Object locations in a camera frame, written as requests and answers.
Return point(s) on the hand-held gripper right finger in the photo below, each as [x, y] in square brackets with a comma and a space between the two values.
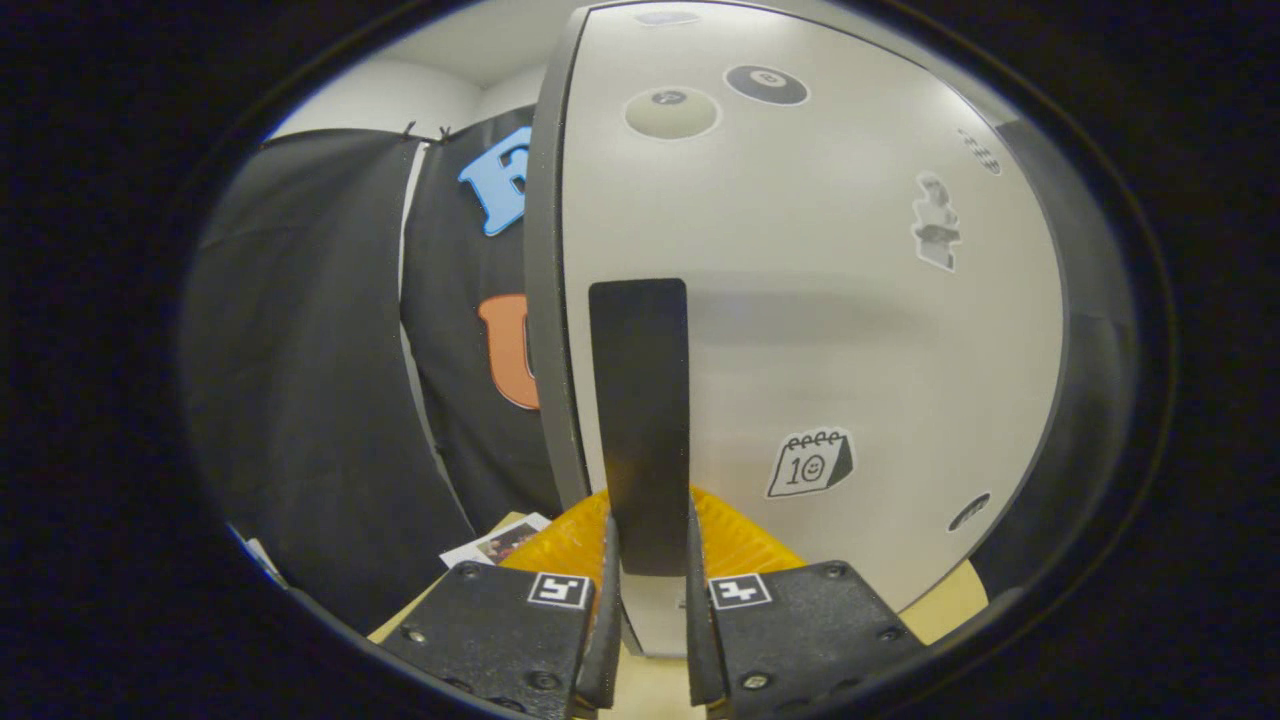
[697, 640]

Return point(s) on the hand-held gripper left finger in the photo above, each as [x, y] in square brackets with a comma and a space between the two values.
[605, 640]

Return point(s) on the grey shoe cabinet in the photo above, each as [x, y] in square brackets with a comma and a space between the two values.
[548, 300]

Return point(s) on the white book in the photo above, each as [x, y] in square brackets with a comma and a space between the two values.
[500, 543]

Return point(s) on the black backdrop cloth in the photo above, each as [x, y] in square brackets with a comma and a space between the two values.
[300, 380]

